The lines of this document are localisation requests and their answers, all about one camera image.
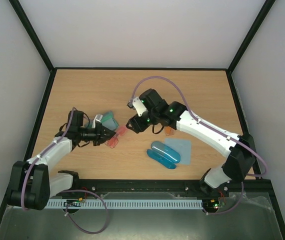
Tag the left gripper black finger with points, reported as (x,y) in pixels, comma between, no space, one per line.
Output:
(100,140)
(105,132)

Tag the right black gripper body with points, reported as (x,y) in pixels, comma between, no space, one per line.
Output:
(138,122)

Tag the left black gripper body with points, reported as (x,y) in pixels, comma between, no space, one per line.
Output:
(90,135)

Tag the red sunglasses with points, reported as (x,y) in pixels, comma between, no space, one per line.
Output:
(119,132)

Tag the green glasses case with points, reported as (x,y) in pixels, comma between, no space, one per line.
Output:
(109,121)

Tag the blue transparent glasses case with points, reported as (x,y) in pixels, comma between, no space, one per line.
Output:
(164,155)

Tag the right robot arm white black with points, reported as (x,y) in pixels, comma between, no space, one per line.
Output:
(235,148)

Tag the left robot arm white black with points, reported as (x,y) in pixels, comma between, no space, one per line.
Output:
(30,185)

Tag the orange sunglasses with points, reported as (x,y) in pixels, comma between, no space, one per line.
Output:
(169,131)

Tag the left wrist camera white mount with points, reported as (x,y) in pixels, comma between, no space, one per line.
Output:
(97,120)

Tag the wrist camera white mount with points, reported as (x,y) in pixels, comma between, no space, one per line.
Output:
(97,120)
(137,105)

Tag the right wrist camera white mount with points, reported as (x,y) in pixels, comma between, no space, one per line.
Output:
(137,105)

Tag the black metal frame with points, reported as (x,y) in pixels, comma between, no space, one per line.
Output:
(260,184)

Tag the light blue slotted cable duct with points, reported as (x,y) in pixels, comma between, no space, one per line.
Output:
(127,204)

